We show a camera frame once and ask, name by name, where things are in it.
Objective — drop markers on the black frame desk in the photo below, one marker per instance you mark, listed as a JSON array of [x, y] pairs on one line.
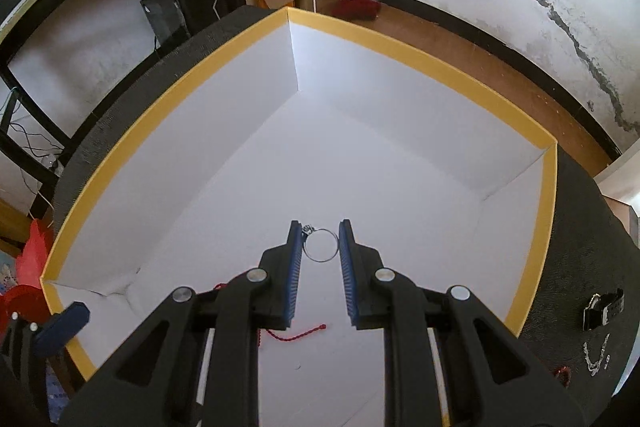
[[30, 102]]

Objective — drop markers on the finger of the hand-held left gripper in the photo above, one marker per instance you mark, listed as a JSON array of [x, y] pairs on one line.
[[65, 322]]

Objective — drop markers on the yellow box white inside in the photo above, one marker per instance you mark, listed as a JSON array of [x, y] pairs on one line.
[[400, 157]]

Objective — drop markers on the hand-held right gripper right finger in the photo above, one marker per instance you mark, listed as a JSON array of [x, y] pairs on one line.
[[347, 277]]

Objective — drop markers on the black subwoofer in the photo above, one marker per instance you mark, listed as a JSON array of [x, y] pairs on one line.
[[175, 14]]

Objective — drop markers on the large brown cardboard box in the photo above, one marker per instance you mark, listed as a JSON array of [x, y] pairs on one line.
[[625, 219]]

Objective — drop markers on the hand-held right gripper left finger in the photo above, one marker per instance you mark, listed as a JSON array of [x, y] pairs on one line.
[[295, 274]]

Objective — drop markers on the red cloth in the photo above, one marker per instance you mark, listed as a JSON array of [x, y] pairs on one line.
[[356, 7]]

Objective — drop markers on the black wrist watch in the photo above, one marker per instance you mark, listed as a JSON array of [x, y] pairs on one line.
[[602, 309]]

